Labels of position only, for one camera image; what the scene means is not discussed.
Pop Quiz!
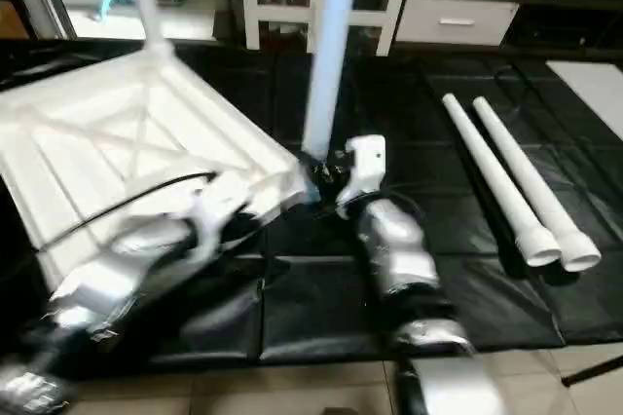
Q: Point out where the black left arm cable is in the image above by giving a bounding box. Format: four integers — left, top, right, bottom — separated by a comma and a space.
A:
33, 170, 218, 257

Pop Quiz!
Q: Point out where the white flat board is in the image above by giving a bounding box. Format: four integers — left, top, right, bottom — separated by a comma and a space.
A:
544, 59, 623, 139

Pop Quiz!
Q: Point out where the black work mat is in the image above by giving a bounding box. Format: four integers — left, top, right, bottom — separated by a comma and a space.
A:
0, 35, 623, 377

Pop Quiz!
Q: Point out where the white plastic table top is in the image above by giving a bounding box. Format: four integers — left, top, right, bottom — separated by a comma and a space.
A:
0, 39, 319, 291

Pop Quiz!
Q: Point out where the white drawer unit with handle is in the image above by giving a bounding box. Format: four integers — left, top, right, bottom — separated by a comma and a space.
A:
393, 0, 523, 47

